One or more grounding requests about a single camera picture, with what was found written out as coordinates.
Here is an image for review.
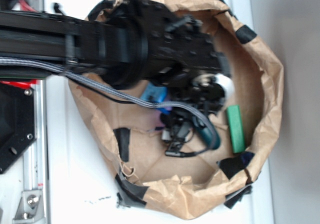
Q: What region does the dark green plastic pickle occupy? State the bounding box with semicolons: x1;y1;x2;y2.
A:
194;118;221;150

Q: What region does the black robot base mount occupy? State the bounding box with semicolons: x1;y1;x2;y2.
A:
0;83;36;174

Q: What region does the green rectangular block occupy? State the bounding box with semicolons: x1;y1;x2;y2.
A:
226;105;246;154

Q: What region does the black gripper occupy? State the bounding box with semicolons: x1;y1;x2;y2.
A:
109;0;230;90

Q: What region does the grey braided cable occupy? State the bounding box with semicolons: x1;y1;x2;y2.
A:
0;56;221;149

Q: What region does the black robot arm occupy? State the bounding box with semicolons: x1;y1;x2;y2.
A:
0;0;231;90

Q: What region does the crumpled brown paper bag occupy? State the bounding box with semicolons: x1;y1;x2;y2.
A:
69;0;284;220

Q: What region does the blue sponge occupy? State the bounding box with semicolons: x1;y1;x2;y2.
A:
140;83;168;103

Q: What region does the aluminium extrusion rail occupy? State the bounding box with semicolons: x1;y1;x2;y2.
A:
12;80;51;224

